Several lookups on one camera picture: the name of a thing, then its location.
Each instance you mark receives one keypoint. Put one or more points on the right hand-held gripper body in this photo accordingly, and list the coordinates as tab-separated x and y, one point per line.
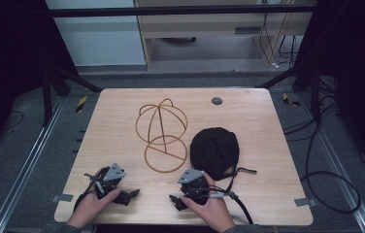
192	183

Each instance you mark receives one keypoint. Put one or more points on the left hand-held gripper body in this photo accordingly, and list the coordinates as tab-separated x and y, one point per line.
112	174

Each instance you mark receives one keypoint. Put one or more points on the black cap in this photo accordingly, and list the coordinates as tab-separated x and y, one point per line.
214	150

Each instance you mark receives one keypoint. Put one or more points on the person's left hand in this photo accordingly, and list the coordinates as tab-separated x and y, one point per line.
90	207

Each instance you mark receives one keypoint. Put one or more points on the person's right hand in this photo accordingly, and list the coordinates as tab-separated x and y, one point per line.
214	212

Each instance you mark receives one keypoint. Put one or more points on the yellow black tape mark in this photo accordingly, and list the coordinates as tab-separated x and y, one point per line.
81	103

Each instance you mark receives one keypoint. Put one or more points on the grey round table grommet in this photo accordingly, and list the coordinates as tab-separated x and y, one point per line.
216	101

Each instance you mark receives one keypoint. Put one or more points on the black metal stand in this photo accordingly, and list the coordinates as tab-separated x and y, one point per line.
315	93
47	93

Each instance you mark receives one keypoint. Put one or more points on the white cabinet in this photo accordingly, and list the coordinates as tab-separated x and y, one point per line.
99	39

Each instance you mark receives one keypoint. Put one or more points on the black curtain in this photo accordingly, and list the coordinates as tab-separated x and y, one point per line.
355	81
9	64

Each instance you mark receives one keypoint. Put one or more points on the black horizontal metal bar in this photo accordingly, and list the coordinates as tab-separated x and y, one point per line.
171	10

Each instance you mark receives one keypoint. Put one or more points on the grey table bracket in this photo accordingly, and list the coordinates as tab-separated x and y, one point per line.
305	202
63	197

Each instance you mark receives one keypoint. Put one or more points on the aluminium floor rail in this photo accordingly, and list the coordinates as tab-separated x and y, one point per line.
31	152
339	161

